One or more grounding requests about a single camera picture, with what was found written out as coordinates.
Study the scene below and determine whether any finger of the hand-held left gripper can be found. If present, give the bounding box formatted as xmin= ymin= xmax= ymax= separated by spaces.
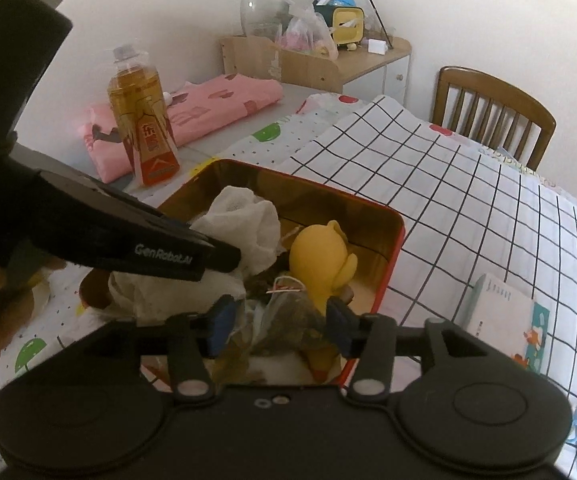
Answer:
xmin=193 ymin=229 xmax=242 ymax=274

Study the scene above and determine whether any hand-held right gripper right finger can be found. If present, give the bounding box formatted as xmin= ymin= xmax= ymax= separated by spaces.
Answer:
xmin=325 ymin=298 xmax=474 ymax=406

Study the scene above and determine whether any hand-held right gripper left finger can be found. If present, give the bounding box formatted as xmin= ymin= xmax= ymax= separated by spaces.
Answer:
xmin=103 ymin=294 xmax=238 ymax=407

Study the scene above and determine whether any white mesh cloth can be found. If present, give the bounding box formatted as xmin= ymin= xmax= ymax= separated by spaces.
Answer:
xmin=108 ymin=185 xmax=282 ymax=326

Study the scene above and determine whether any pyramid tea bag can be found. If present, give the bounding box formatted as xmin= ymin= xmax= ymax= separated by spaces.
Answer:
xmin=253 ymin=275 xmax=339 ymax=356

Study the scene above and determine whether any yellow duck toy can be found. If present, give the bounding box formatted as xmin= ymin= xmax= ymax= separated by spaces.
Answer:
xmin=288 ymin=220 xmax=359 ymax=381

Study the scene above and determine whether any red tin box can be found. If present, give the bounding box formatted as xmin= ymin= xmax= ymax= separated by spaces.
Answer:
xmin=78 ymin=157 xmax=406 ymax=387

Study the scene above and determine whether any person's left hand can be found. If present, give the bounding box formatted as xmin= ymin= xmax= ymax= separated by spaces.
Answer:
xmin=0 ymin=247 xmax=35 ymax=368

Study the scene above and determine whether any amber tea bottle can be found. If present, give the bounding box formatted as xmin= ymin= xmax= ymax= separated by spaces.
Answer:
xmin=107 ymin=45 xmax=179 ymax=188

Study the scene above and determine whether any pink printed cloth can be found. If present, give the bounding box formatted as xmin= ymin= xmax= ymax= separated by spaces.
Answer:
xmin=81 ymin=74 xmax=284 ymax=183

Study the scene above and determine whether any teal tissue packet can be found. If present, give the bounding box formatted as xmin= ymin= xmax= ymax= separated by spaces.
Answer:
xmin=455 ymin=274 xmax=551 ymax=373

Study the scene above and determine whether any wooden desktop organizer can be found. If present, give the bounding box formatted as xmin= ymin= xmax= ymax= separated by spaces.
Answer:
xmin=221 ymin=35 xmax=341 ymax=93

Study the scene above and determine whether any clear plastic bag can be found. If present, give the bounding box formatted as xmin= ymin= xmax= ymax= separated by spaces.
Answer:
xmin=273 ymin=7 xmax=339 ymax=61

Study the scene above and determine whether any wooden cabinet with white drawers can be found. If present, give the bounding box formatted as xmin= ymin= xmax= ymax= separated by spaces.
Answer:
xmin=218 ymin=35 xmax=411 ymax=106

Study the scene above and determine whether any clear glass vase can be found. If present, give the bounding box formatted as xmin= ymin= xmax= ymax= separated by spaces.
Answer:
xmin=241 ymin=0 xmax=284 ymax=38

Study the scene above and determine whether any yellow box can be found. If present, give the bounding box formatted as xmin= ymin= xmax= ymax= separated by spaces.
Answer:
xmin=332 ymin=7 xmax=365 ymax=46

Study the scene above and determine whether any wooden chair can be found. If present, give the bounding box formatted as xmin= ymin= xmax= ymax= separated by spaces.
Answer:
xmin=431 ymin=66 xmax=556 ymax=171

